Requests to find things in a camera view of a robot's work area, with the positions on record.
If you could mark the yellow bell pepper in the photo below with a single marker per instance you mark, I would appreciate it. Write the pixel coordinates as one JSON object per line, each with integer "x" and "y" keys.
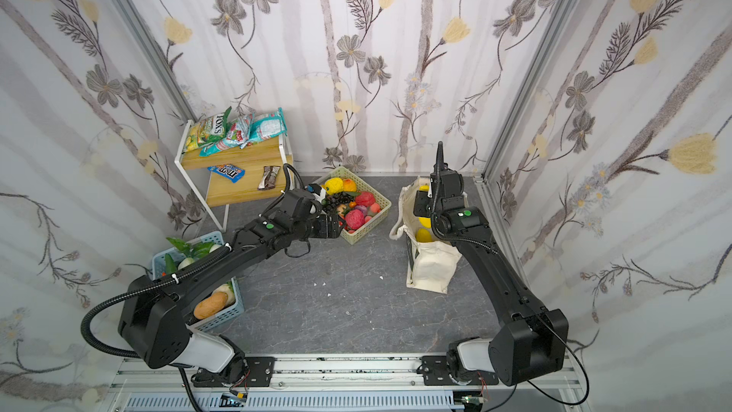
{"x": 333, "y": 186}

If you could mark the red pink snack bag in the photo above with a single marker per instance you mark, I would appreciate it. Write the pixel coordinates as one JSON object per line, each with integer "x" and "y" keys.
{"x": 236, "y": 137}

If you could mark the pink dragon fruit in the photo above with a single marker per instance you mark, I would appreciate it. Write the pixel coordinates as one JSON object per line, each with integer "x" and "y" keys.
{"x": 355, "y": 219}

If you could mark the blue candy packet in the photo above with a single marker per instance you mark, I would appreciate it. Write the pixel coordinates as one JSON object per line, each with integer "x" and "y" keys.
{"x": 229, "y": 171}

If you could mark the teal snack bag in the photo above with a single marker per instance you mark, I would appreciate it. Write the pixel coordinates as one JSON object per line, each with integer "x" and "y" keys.
{"x": 267, "y": 126}

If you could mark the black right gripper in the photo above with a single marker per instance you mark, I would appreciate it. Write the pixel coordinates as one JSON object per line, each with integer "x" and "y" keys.
{"x": 442, "y": 177}

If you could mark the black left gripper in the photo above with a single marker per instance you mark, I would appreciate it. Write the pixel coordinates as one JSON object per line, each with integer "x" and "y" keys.
{"x": 330, "y": 224}

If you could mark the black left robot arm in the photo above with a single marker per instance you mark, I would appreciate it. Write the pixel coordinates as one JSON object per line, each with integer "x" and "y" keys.
{"x": 156, "y": 313}

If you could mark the cream canvas grocery bag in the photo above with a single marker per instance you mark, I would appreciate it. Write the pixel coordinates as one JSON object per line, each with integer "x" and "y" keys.
{"x": 430, "y": 266}

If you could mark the green plastic fruit basket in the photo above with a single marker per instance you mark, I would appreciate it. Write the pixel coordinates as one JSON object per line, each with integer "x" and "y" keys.
{"x": 342, "y": 203}

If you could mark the yellow mango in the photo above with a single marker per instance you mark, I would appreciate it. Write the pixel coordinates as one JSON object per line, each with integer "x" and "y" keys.
{"x": 424, "y": 235}

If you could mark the green cucumber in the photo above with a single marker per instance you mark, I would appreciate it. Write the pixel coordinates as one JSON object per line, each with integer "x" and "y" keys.
{"x": 170, "y": 265}

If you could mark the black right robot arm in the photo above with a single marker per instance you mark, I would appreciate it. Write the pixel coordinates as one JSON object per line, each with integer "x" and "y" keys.
{"x": 532, "y": 339}

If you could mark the orange peach fruit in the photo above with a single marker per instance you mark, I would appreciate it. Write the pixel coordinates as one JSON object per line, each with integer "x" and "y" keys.
{"x": 349, "y": 186}

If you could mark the green leafy spinach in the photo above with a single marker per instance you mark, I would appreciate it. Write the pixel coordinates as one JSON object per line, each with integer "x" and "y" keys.
{"x": 193, "y": 250}

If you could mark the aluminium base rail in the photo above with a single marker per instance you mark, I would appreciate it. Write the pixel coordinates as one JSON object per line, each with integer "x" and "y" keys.
{"x": 341, "y": 382}

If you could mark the white bok choy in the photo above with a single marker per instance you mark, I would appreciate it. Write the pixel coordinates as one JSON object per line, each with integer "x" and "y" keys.
{"x": 185, "y": 263}

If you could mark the light blue vegetable basket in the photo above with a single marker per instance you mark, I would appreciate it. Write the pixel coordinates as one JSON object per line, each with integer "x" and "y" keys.
{"x": 235, "y": 304}

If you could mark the green chips bag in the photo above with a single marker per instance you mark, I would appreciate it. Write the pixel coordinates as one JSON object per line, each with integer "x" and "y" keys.
{"x": 206, "y": 134}

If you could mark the brown chocolate bar wrapper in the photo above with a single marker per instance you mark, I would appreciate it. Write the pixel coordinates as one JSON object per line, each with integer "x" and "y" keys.
{"x": 269, "y": 178}

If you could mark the beige potato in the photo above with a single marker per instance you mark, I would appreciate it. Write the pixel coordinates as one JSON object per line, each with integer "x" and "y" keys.
{"x": 211, "y": 306}

